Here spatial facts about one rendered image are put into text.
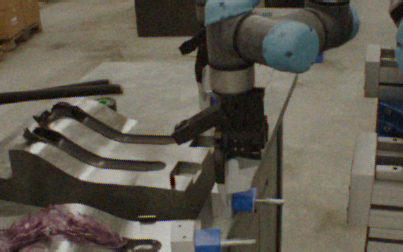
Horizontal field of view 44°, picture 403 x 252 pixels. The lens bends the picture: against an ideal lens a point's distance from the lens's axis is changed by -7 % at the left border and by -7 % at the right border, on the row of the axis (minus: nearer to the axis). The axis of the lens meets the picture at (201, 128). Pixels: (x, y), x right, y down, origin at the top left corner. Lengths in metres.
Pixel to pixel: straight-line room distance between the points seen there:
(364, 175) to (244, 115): 0.25
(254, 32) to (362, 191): 0.28
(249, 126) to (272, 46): 0.19
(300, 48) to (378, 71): 0.48
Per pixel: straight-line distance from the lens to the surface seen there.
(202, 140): 1.08
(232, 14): 0.80
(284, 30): 0.74
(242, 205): 0.96
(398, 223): 0.78
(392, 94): 1.22
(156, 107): 1.46
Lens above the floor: 1.37
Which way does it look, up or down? 26 degrees down
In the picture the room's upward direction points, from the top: 5 degrees counter-clockwise
